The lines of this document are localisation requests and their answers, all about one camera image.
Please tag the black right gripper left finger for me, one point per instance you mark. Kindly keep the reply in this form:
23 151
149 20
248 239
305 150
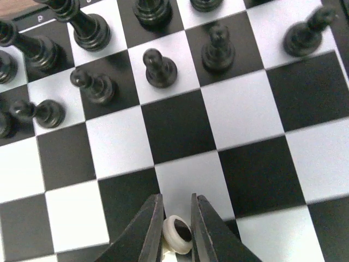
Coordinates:
142 238

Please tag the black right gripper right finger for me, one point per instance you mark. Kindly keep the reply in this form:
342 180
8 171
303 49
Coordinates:
211 238

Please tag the row of black chess pieces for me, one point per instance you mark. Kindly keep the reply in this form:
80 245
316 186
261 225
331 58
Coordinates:
224 77

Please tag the white pawn lying left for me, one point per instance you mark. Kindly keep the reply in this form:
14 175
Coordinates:
177 237

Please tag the black and silver chessboard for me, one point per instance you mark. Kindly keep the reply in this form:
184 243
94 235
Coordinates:
66 194

